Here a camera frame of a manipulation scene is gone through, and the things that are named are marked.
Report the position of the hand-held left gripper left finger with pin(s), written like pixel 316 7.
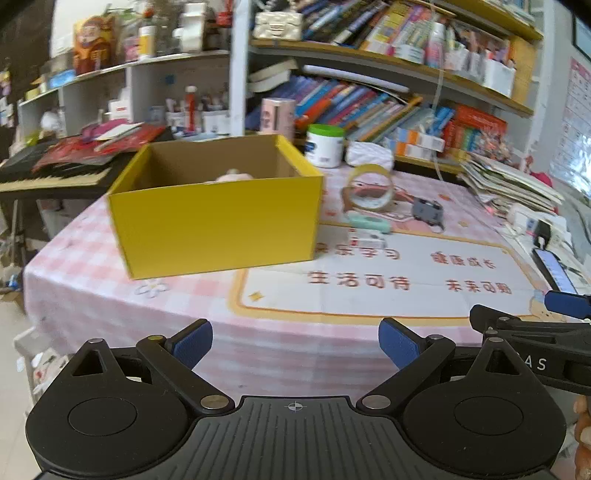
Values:
pixel 194 345

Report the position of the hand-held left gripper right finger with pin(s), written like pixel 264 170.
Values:
pixel 399 345

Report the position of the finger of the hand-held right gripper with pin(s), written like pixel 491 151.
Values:
pixel 489 318
pixel 568 304

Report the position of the yellow cardboard box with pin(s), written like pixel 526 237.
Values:
pixel 217 226

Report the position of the pink plush toy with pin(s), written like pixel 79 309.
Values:
pixel 233 177

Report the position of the person's right hand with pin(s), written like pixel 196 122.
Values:
pixel 584 427

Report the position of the smartphone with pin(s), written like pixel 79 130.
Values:
pixel 554 270

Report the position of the white power strip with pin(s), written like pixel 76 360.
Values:
pixel 538 226

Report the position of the pink checked tablecloth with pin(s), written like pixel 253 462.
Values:
pixel 300 332

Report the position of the small white red-label box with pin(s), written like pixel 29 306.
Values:
pixel 367 241

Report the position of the dark grey small device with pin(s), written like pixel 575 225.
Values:
pixel 427 212

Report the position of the mint green small case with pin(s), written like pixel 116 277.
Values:
pixel 367 222

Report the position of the stack of papers and booklets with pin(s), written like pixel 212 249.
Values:
pixel 508 182

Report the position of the clear tape roll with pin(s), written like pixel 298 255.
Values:
pixel 369 173

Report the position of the red boxed book set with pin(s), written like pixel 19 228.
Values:
pixel 478 131

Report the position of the white quilted pouch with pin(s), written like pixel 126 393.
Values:
pixel 369 154

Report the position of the orange and white cartons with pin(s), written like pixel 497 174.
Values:
pixel 413 141

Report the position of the white jar green lid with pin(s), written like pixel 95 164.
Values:
pixel 325 147

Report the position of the black piano keyboard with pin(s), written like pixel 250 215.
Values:
pixel 51 180

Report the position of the pile of red packets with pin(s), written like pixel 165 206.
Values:
pixel 97 147

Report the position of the group of white pen holders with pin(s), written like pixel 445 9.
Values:
pixel 203 115

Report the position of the pink cylinder container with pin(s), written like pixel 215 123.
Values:
pixel 278 120

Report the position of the row of leaning thick books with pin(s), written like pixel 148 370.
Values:
pixel 351 106

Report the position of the white desk organizer with pens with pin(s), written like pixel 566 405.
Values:
pixel 491 69

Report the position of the white shelf unit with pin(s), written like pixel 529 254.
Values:
pixel 147 83

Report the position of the pastel spray bottle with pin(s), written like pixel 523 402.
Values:
pixel 435 46

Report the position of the wooden bookshelf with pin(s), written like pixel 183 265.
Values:
pixel 351 54

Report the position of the white bottle yellow label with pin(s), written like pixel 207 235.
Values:
pixel 147 44

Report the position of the fortune god paper figure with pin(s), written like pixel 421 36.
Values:
pixel 94 48

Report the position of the white ribbon rolls holder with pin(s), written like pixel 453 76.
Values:
pixel 189 27

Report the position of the row of slim colourful books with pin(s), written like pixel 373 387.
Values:
pixel 369 23

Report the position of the wall chart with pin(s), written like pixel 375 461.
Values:
pixel 577 134

